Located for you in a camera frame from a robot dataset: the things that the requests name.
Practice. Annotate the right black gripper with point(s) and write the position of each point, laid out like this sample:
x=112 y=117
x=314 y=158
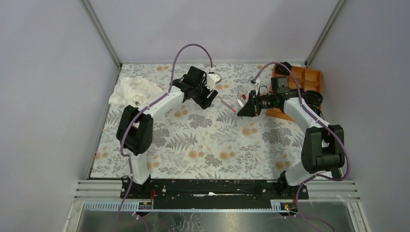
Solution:
x=249 y=110

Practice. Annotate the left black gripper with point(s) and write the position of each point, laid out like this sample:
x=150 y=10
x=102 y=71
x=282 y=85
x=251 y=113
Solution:
x=204 y=102

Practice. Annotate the white pen grey cap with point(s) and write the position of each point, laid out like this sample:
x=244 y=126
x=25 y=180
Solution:
x=240 y=103

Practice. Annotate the pink red pen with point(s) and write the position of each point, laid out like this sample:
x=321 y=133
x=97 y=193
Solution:
x=227 y=105

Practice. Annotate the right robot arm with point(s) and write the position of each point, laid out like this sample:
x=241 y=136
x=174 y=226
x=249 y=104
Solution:
x=323 y=148

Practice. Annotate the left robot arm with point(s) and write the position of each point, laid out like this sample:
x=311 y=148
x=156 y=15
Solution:
x=135 y=130

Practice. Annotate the floral table mat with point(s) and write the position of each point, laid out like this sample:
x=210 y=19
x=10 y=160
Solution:
x=191 y=142

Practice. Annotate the orange compartment tray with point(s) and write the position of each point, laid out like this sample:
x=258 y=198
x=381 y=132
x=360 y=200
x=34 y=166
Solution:
x=307 y=79

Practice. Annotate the white crumpled cloth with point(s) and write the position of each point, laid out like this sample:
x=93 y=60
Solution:
x=134 y=91

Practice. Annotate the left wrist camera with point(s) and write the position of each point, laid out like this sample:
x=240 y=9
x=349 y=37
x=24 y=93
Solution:
x=212 y=79

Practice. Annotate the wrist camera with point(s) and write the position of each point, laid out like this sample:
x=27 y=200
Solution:
x=212 y=79
x=254 y=81

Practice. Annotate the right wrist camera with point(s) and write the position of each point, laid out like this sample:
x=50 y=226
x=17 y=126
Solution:
x=254 y=81

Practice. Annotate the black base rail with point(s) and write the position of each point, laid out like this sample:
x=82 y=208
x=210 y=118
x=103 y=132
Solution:
x=212 y=194

